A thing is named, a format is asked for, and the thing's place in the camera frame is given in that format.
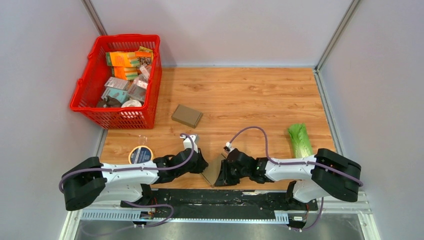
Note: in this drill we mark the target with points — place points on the green napa cabbage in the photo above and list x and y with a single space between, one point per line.
300 141

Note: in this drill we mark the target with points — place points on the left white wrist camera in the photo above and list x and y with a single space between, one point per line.
190 141

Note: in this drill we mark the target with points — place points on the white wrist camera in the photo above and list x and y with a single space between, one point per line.
228 147
190 141

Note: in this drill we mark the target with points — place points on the orange green box lower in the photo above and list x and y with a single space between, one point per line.
124 73

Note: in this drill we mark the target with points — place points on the teal box in basket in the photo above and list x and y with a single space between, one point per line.
115 93

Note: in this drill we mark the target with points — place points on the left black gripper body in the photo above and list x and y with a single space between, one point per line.
197 168

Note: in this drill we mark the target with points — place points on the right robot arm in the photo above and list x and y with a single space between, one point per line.
319 175

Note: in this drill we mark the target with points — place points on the grey packet in basket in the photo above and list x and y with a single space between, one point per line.
117 83

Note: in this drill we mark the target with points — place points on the white tape roll in basket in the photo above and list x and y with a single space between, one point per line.
132 103

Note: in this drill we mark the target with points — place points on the orange green box upper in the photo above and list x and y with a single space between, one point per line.
122 59

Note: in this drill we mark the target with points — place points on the colourful snack packet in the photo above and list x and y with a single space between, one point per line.
145 55

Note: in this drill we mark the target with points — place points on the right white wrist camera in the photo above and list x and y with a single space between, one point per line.
228 147

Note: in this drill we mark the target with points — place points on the cardboard box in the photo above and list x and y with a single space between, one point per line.
212 171
187 116

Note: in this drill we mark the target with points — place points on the orange green box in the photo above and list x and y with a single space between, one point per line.
122 59
124 73

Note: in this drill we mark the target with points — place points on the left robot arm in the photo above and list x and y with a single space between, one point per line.
92 181

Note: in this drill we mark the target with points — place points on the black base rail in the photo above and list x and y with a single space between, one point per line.
273 207

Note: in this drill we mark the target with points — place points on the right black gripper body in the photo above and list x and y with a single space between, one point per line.
231 175

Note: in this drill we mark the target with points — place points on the red plastic shopping basket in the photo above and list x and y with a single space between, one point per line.
90 87

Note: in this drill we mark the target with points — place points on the clear packet in basket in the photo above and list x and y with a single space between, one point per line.
138 89

